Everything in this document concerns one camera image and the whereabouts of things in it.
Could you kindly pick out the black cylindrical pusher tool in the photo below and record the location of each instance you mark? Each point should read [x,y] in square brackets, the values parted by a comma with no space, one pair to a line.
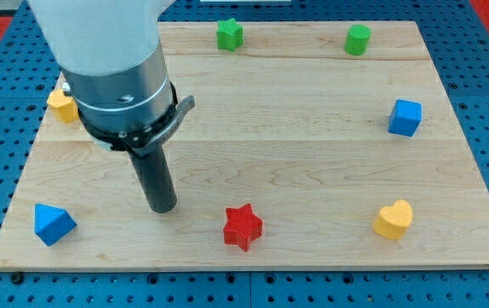
[155,179]

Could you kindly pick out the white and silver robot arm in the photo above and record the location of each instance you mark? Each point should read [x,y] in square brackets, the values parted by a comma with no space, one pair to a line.
[110,53]

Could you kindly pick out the yellow pentagon block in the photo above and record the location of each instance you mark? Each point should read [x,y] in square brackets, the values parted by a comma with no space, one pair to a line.
[63,107]

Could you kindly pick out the red star block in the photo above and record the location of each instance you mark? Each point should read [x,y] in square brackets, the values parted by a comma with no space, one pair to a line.
[242,227]

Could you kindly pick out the blue triangle block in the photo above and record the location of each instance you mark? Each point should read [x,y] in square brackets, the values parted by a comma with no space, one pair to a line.
[52,223]

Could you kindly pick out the green star block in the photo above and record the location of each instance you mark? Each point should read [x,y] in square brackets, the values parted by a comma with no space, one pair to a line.
[229,35]

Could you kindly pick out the wooden board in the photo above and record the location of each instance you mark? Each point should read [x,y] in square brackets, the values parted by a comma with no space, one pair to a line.
[288,123]

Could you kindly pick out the green cylinder block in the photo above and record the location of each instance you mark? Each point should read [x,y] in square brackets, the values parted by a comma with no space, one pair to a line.
[357,39]

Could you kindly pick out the yellow heart block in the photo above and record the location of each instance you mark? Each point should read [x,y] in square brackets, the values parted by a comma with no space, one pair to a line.
[392,222]

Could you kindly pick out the blue cube block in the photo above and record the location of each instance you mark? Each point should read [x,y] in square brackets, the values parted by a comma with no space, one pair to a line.
[405,118]

